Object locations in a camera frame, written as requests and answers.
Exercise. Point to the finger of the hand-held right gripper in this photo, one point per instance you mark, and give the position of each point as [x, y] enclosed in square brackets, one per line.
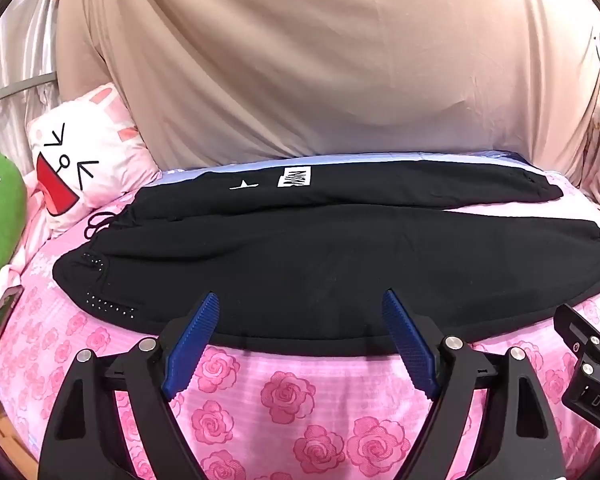
[577, 327]

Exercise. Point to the white bunny face pillow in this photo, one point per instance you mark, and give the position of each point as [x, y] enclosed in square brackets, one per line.
[87, 160]

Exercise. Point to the grey metal rail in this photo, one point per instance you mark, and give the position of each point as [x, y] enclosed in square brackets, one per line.
[15, 87]

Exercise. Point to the black pants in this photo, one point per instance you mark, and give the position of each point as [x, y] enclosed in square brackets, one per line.
[300, 265]

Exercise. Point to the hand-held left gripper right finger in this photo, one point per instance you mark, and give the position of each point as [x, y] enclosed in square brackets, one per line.
[407, 340]

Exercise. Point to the white striped curtain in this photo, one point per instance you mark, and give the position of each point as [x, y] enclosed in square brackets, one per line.
[15, 50]

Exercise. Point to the pink rose print bedsheet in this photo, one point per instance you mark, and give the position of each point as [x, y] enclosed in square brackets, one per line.
[280, 410]

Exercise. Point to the beige draped cloth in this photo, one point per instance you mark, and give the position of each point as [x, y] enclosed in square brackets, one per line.
[330, 60]

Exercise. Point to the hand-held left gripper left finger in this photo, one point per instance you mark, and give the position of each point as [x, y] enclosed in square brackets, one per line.
[192, 340]

